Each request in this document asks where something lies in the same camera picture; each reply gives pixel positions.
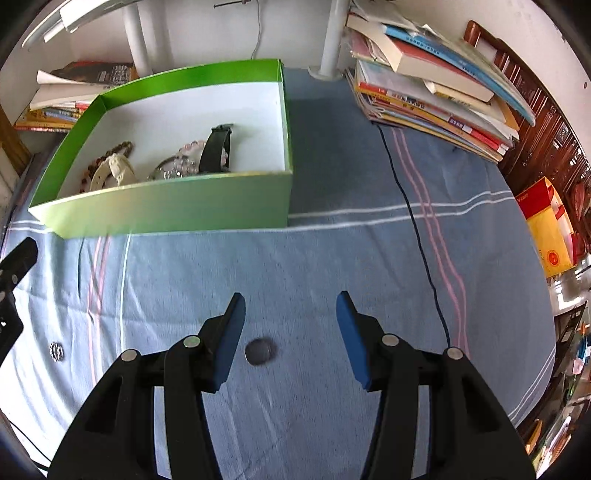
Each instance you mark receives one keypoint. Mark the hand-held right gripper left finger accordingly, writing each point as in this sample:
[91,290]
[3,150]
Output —
[231,341]

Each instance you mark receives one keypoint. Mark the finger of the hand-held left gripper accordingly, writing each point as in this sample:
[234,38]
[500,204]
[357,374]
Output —
[8,323]
[21,257]

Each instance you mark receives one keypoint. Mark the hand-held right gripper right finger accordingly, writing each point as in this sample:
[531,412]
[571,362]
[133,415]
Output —
[351,341]

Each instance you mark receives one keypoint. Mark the green cardboard box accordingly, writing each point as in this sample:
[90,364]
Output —
[184,207]

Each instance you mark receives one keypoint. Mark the silver bangle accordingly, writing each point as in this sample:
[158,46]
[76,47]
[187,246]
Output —
[159,167]

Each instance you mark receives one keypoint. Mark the small silver flower ornament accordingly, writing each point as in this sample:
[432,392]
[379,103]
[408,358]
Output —
[56,351]

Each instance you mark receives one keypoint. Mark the blue striped tablecloth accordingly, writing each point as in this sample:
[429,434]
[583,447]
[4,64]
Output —
[323,258]

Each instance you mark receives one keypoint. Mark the white carved bangle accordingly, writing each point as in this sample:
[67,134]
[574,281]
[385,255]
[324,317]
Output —
[115,171]

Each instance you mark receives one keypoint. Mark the small stack of books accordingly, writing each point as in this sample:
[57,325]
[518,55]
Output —
[69,97]

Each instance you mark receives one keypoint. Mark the black watch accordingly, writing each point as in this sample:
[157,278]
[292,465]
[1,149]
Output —
[214,147]

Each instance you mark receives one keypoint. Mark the red and yellow box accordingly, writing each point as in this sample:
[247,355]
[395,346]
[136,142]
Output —
[549,226]

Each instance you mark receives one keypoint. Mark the white curved panel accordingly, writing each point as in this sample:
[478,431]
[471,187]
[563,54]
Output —
[74,16]

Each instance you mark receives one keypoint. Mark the white pole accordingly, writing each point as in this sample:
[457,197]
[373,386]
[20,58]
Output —
[137,37]
[330,41]

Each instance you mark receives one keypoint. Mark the tall stack of books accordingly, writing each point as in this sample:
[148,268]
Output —
[429,92]

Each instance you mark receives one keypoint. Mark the dark wooden cabinet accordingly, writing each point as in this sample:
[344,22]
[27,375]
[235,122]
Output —
[545,134]

